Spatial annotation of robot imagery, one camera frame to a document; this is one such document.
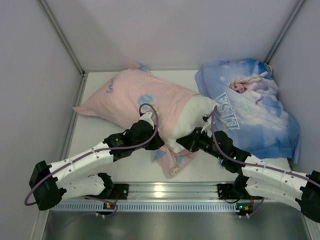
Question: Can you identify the white pillow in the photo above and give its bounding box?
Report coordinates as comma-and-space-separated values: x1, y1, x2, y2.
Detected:
165, 94, 217, 154

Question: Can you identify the pink pillowcase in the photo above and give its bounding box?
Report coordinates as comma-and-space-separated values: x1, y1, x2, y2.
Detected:
74, 63, 198, 178

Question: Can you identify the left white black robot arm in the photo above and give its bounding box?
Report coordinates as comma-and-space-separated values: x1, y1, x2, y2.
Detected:
24, 119, 164, 211

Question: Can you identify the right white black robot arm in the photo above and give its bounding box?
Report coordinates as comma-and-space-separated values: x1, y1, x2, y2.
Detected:
177, 127, 320, 223

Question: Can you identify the blue Elsa pillow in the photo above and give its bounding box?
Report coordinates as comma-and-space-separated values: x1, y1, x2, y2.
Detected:
195, 58, 301, 164

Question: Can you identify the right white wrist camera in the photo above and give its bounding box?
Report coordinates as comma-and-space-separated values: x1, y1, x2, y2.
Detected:
201, 115, 212, 132

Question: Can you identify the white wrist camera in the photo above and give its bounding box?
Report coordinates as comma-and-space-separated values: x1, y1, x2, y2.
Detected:
139, 111, 154, 126
201, 115, 212, 132

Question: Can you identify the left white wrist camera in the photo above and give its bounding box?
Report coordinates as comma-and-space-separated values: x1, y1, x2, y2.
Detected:
139, 111, 154, 126

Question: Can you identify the aluminium mounting rail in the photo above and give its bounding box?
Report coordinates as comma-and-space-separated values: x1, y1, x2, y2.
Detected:
109, 181, 313, 202

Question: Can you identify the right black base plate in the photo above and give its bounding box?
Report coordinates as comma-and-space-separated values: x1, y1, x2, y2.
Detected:
216, 183, 252, 203

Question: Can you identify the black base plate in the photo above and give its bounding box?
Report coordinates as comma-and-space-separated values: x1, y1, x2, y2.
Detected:
108, 183, 130, 200
216, 183, 252, 203

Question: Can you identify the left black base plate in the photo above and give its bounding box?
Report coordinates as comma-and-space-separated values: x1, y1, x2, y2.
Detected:
108, 183, 130, 200

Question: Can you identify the slotted grey cable duct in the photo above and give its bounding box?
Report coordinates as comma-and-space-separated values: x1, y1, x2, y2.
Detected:
51, 200, 250, 213

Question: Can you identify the left aluminium frame post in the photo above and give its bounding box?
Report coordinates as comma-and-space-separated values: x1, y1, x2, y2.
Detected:
36, 0, 86, 76

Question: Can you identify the aluminium frame post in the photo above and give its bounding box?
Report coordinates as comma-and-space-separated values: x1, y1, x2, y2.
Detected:
264, 0, 308, 63
36, 0, 86, 76

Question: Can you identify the right aluminium frame post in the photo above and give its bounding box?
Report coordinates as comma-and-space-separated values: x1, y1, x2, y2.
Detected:
264, 0, 308, 63

